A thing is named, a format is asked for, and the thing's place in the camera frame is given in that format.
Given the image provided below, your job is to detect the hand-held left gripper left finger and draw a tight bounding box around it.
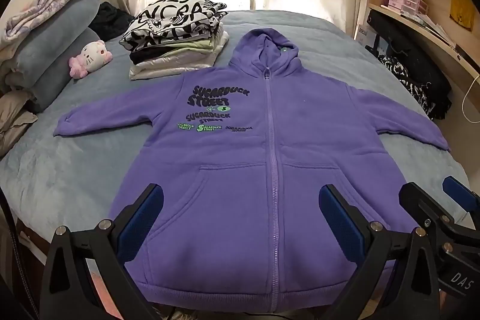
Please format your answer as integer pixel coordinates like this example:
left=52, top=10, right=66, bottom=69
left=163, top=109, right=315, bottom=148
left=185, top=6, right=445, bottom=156
left=39, top=183, right=164, bottom=320

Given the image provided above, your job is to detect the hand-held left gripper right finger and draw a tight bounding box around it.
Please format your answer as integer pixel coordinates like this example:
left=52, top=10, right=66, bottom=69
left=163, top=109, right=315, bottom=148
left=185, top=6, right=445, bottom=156
left=319, top=184, right=441, bottom=320

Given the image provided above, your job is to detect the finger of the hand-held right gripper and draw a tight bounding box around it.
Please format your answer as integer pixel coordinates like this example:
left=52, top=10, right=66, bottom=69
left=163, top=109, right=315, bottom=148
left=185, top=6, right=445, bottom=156
left=442, top=175, right=480, bottom=227
left=398, top=181, right=457, bottom=243

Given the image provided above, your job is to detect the purple zip hoodie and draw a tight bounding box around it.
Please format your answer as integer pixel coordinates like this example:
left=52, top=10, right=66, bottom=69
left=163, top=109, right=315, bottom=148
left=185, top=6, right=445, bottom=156
left=52, top=28, right=451, bottom=314

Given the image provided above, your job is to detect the black clothes heap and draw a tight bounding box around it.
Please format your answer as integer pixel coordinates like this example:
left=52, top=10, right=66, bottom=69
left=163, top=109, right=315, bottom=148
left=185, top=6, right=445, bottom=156
left=88, top=1, right=135, bottom=42

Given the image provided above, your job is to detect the grey-blue bed blanket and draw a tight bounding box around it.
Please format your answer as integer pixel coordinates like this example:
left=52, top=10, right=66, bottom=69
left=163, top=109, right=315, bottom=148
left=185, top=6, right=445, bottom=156
left=0, top=10, right=471, bottom=261

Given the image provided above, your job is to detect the black white patterned cloth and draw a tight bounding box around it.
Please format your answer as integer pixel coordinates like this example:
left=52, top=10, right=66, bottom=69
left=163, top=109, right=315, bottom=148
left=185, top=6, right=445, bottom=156
left=378, top=55, right=436, bottom=111

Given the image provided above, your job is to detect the white satin folded garment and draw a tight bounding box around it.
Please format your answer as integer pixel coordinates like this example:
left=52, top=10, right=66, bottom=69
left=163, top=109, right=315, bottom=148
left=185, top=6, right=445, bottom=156
left=128, top=31, right=230, bottom=81

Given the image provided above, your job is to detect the long black bag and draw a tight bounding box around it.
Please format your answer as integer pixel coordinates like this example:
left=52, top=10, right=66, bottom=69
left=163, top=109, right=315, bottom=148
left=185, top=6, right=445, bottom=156
left=367, top=9, right=452, bottom=120

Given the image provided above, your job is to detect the beige pillow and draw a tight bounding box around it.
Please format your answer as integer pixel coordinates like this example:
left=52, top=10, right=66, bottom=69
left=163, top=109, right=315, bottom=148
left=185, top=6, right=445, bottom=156
left=0, top=91, right=38, bottom=157

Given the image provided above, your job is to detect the stack of papers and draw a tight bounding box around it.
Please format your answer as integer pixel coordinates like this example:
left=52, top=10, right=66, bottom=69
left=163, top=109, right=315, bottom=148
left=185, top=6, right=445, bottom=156
left=412, top=13, right=457, bottom=47

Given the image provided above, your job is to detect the white pink cat plush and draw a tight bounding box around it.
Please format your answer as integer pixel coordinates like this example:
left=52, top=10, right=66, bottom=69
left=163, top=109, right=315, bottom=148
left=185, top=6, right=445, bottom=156
left=68, top=40, right=113, bottom=79

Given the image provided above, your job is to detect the white cardboard box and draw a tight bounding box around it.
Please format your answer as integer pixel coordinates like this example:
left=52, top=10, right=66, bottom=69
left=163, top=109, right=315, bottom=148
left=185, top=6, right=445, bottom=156
left=355, top=28, right=376, bottom=48

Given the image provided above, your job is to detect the pale green folded garment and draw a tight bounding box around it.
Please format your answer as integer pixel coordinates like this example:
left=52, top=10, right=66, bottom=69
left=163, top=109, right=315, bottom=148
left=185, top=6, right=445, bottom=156
left=165, top=37, right=223, bottom=55

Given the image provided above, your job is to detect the yellow cloth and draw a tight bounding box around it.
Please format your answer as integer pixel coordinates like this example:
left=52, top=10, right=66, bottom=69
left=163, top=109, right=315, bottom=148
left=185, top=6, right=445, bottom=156
left=450, top=0, right=477, bottom=30

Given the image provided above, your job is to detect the pink plastic drawer organizer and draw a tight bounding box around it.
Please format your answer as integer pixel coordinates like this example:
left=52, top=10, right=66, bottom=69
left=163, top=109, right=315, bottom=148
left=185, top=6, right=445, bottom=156
left=388, top=0, right=428, bottom=15

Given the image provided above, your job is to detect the black white printed folded garment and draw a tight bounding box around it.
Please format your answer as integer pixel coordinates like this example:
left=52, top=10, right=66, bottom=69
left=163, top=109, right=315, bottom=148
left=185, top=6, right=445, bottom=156
left=119, top=0, right=229, bottom=51

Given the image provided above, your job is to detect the white cable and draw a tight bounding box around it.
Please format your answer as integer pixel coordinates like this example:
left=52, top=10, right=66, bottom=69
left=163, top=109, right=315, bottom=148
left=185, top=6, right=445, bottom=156
left=461, top=74, right=480, bottom=124

